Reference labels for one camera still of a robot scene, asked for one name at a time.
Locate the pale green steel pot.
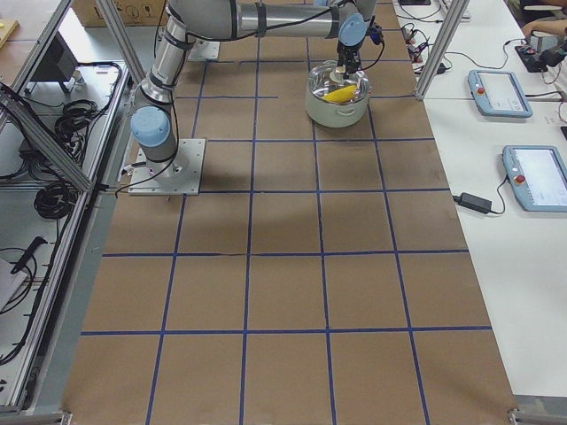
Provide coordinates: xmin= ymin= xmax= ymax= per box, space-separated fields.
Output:
xmin=305 ymin=81 xmax=372 ymax=128

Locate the upper blue teach pendant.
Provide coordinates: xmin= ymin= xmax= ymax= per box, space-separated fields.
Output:
xmin=467 ymin=70 xmax=532 ymax=119

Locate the black monitor box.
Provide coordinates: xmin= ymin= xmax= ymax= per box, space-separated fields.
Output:
xmin=31 ymin=32 xmax=78 ymax=83

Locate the aluminium frame post right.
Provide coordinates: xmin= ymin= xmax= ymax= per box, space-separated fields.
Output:
xmin=416 ymin=0 xmax=469 ymax=100

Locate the cardboard box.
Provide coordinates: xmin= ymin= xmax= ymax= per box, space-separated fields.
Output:
xmin=72 ymin=0 xmax=167 ymax=27

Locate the coiled black cable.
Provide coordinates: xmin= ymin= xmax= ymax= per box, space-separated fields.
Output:
xmin=34 ymin=182 xmax=72 ymax=220

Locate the yellow corn cob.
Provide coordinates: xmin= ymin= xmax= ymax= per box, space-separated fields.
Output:
xmin=322 ymin=85 xmax=358 ymax=104

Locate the black power adapter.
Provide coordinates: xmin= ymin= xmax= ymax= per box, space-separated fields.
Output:
xmin=453 ymin=192 xmax=492 ymax=214

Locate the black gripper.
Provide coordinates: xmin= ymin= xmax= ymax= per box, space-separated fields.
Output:
xmin=337 ymin=21 xmax=384 ymax=76

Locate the black cable bundle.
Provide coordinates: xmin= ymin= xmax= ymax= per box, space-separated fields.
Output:
xmin=54 ymin=100 xmax=101 ymax=151

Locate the blue teach pendant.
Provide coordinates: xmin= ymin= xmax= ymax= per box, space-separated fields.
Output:
xmin=502 ymin=145 xmax=566 ymax=213
xmin=467 ymin=70 xmax=532 ymax=119

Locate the glass pot lid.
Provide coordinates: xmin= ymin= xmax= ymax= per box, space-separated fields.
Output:
xmin=307 ymin=60 xmax=370 ymax=97

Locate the aluminium frame strut left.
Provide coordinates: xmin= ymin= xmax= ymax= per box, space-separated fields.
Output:
xmin=1 ymin=83 xmax=93 ymax=192

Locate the lower blue teach pendant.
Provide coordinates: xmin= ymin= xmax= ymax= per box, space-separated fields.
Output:
xmin=502 ymin=145 xmax=566 ymax=213

